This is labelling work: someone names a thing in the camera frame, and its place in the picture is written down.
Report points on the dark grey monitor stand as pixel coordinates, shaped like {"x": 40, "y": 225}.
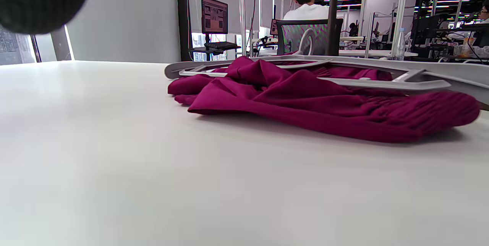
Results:
{"x": 206, "y": 49}

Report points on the black mesh office chair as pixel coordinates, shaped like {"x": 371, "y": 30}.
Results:
{"x": 301, "y": 36}

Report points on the computer monitor on stand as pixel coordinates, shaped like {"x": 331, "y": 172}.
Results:
{"x": 214, "y": 15}

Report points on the clear water bottle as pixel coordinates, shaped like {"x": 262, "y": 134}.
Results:
{"x": 400, "y": 45}

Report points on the magenta shorts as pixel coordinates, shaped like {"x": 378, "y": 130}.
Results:
{"x": 305, "y": 101}

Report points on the grey plastic hanger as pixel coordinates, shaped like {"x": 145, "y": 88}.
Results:
{"x": 450, "y": 74}

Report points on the silver aluminium frame post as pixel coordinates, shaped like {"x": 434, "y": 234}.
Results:
{"x": 242, "y": 13}

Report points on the black desk monitor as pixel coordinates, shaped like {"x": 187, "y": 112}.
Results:
{"x": 426, "y": 30}

